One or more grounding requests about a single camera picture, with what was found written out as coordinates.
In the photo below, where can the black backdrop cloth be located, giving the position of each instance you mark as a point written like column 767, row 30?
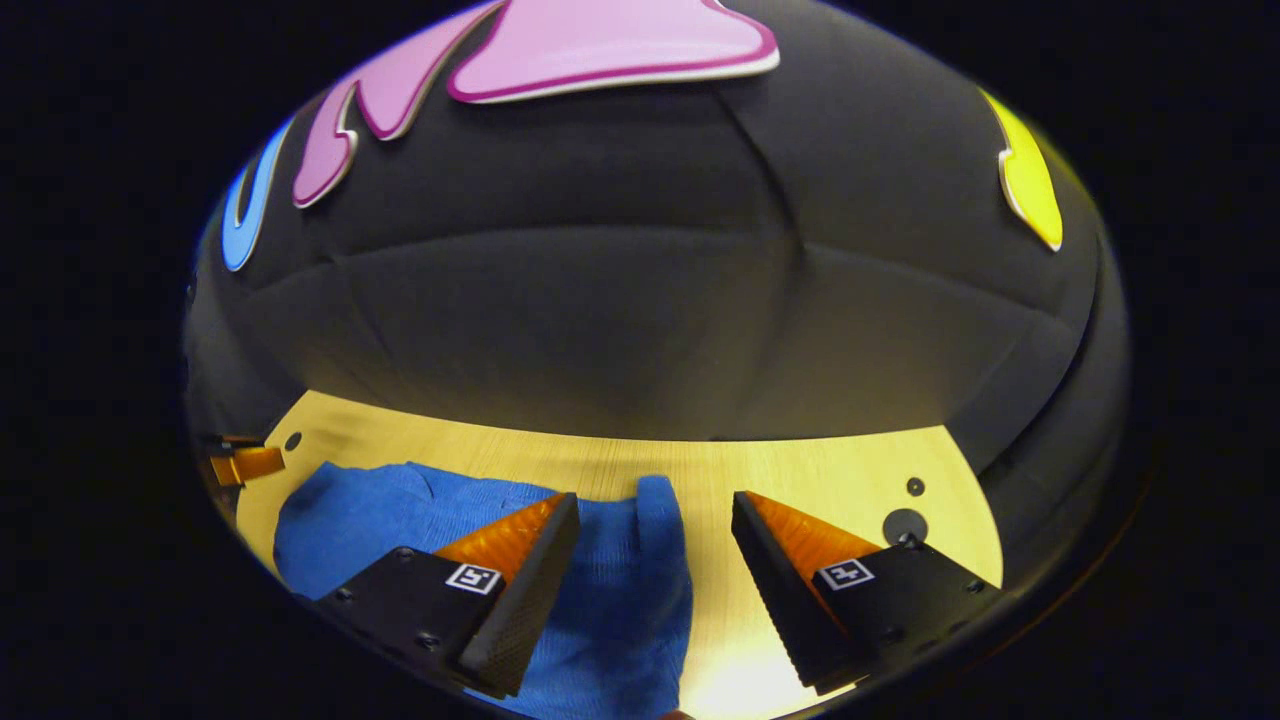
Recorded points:
column 600, row 300

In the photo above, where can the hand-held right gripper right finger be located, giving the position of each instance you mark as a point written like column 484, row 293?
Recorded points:
column 785, row 600

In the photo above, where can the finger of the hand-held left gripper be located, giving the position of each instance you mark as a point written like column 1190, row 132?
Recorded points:
column 255, row 465
column 235, row 440

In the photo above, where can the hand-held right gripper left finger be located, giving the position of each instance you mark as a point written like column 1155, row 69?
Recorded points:
column 525, row 600

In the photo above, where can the blue button shirt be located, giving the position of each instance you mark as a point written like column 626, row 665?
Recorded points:
column 620, row 600

